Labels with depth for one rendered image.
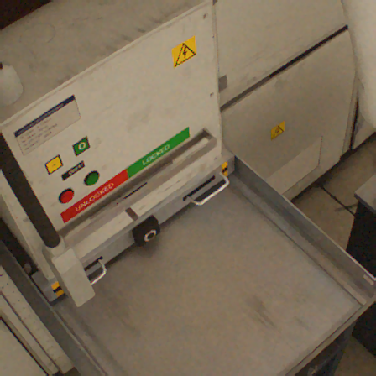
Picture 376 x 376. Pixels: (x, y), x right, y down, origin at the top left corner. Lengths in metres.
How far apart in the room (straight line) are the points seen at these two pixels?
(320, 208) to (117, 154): 1.43
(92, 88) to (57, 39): 0.12
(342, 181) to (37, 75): 1.76
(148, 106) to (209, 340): 0.50
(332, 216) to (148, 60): 1.53
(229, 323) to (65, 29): 0.69
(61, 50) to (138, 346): 0.63
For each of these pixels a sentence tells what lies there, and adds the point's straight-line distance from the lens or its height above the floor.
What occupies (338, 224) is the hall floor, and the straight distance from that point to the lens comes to 2.50.
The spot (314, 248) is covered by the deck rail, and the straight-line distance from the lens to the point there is 1.45.
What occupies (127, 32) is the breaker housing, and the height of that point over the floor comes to 1.39.
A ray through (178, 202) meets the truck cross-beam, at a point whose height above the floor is 0.90.
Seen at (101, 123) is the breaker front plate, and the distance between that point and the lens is 1.15.
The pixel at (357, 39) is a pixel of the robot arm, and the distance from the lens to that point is 1.31.
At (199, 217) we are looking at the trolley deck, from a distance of 1.49.
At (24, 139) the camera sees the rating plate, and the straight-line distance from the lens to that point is 1.06.
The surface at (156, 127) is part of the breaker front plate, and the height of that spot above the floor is 1.16.
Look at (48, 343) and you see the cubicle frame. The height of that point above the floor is 0.27.
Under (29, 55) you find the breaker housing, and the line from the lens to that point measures 1.12.
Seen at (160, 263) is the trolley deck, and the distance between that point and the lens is 1.44.
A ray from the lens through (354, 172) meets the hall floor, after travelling 2.66.
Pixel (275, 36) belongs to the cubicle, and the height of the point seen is 0.96.
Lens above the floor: 2.10
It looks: 54 degrees down
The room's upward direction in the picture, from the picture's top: 8 degrees counter-clockwise
